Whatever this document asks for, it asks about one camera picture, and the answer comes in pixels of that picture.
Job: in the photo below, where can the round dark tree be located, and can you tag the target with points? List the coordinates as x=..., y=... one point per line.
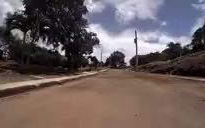
x=116, y=59

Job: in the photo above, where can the brown paved road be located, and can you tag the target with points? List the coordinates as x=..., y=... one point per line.
x=110, y=100

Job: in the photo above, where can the large dark tree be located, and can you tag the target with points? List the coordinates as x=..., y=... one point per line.
x=66, y=26

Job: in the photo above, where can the row of trees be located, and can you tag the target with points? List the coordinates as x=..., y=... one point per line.
x=203, y=36
x=36, y=56

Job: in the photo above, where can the pale concrete kerb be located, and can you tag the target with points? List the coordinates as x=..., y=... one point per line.
x=196, y=79
x=23, y=86

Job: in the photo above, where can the earth bank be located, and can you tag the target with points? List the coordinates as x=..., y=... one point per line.
x=190, y=65

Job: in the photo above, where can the bare earth ground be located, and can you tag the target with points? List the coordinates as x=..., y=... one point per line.
x=3, y=71

